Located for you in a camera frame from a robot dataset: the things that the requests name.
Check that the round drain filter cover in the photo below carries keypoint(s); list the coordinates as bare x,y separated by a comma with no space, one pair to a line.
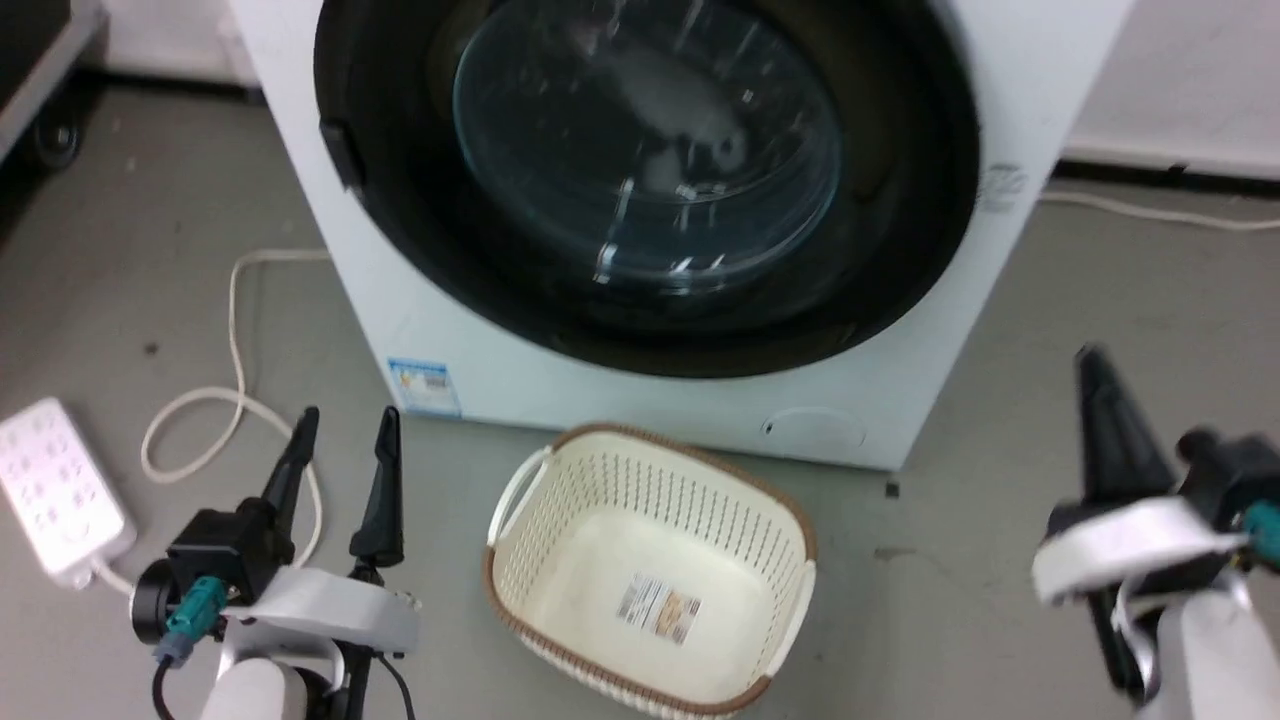
815,430

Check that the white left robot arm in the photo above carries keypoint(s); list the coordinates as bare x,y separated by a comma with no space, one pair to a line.
255,690

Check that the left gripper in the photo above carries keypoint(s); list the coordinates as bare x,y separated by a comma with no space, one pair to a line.
330,610

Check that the dark grey wheeled cart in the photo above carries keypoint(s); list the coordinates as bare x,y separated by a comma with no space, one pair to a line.
30,60

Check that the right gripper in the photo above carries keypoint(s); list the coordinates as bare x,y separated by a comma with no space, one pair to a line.
1130,545

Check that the white power strip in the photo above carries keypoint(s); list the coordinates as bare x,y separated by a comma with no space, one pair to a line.
55,490

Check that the barcode label sticker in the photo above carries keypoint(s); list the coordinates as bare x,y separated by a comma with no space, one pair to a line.
658,607

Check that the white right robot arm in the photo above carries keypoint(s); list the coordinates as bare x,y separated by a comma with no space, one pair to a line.
1215,650

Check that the white front-load washing machine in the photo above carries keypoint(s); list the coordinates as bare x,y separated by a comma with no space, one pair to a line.
620,380

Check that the round black glass washer door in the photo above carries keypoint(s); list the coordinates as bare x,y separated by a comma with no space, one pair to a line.
420,230

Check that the blue energy label sticker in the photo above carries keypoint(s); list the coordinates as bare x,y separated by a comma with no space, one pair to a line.
424,384

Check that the cream perforated laundry basket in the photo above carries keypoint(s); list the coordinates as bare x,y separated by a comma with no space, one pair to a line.
600,560

